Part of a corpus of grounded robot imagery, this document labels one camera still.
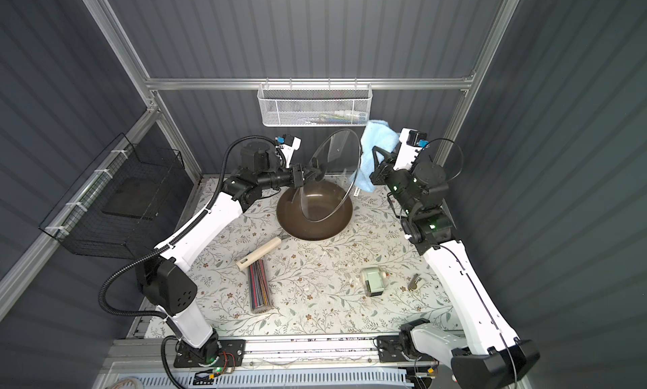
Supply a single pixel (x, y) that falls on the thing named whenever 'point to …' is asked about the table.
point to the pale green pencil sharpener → (373, 280)
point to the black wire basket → (115, 207)
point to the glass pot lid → (339, 154)
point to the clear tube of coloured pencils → (259, 288)
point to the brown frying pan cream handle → (294, 225)
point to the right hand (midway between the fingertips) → (380, 147)
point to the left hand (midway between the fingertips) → (322, 172)
